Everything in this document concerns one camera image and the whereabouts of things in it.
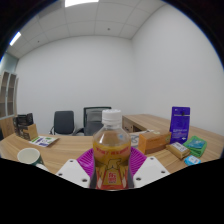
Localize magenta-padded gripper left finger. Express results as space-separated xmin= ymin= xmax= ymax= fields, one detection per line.
xmin=55 ymin=147 xmax=98 ymax=190

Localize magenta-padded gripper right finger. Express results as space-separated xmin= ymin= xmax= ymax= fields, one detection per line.
xmin=129 ymin=146 xmax=171 ymax=190

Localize yellow tea bottle white cap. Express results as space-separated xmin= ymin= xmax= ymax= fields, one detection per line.
xmin=92 ymin=108 xmax=132 ymax=191

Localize orange cardboard box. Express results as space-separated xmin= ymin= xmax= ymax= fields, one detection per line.
xmin=137 ymin=130 xmax=172 ymax=155

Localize small tan box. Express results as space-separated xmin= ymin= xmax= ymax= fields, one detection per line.
xmin=165 ymin=141 xmax=191 ymax=160

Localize white printed paper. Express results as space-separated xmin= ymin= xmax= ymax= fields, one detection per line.
xmin=129 ymin=129 xmax=155 ymax=149

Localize small blue packet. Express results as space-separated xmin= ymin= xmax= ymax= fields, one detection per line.
xmin=183 ymin=154 xmax=202 ymax=167

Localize white printed leaflet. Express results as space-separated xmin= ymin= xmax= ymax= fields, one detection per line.
xmin=29 ymin=135 xmax=59 ymax=148

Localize green and white mug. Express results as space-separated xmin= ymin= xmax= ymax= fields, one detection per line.
xmin=17 ymin=147 xmax=51 ymax=173

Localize wooden side desk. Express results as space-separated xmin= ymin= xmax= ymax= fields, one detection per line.
xmin=121 ymin=113 xmax=174 ymax=134

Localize black fabric office chair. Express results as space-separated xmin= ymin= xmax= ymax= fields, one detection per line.
xmin=49 ymin=110 xmax=76 ymax=136

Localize green packet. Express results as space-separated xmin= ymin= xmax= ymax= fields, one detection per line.
xmin=182 ymin=135 xmax=208 ymax=158

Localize tall purple box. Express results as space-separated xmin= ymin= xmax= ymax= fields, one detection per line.
xmin=169 ymin=106 xmax=191 ymax=145

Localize black mesh office chair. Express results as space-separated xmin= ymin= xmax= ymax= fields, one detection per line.
xmin=74 ymin=106 xmax=113 ymax=137

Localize brown cardboard box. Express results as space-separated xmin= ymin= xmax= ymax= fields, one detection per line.
xmin=18 ymin=123 xmax=39 ymax=141

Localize large dark brown box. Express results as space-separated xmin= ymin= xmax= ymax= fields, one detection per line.
xmin=16 ymin=112 xmax=35 ymax=129

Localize wooden cabinet with glass doors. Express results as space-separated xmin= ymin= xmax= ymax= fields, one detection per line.
xmin=0 ymin=70 xmax=18 ymax=138

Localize square ceiling light panel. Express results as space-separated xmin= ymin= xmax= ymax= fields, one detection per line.
xmin=64 ymin=0 xmax=100 ymax=8
xmin=9 ymin=31 xmax=22 ymax=47

